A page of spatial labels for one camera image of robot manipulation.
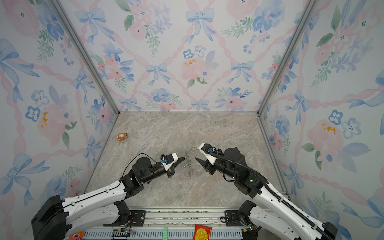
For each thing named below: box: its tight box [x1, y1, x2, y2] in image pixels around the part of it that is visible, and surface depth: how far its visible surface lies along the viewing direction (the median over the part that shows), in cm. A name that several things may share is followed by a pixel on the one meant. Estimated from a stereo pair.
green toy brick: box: [163, 227, 168, 240], surface depth 71 cm
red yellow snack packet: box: [193, 224, 213, 240], surface depth 70 cm
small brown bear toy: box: [117, 133, 129, 141], surface depth 105 cm
